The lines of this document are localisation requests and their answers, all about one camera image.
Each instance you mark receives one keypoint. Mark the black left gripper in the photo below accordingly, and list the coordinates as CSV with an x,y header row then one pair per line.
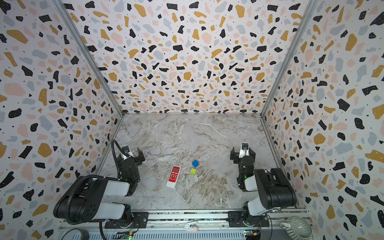
x,y
137,160

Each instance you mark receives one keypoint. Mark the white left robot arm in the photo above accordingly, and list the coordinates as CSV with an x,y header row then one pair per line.
x,y
84,200

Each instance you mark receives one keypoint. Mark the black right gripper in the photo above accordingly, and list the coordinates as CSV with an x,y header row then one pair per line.
x,y
235,153

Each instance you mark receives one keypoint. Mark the blue cube block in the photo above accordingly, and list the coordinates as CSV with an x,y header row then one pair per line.
x,y
195,163

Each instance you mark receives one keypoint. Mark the aluminium corner post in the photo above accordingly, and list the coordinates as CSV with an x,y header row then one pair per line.
x,y
290,54
60,8

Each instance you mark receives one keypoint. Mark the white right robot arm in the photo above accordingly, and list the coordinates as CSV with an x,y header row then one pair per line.
x,y
274,191

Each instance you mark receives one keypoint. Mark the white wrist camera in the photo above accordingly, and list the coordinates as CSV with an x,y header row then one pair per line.
x,y
244,151
126,151

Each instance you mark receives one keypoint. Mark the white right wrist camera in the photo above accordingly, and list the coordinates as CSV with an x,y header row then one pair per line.
x,y
244,151

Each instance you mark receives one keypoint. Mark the aluminium corner post right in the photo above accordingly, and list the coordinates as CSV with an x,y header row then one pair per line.
x,y
290,54

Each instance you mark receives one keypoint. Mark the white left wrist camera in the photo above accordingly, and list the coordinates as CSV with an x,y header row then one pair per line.
x,y
126,151

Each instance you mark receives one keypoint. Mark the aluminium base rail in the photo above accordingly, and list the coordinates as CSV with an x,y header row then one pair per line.
x,y
227,224

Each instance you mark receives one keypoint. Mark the aluminium corner post left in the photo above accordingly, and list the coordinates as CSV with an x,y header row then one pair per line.
x,y
60,8

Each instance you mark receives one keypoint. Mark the white red remote control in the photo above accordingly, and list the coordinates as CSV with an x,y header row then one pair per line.
x,y
173,177

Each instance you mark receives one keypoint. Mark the green cube block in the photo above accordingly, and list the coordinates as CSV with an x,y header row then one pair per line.
x,y
193,171

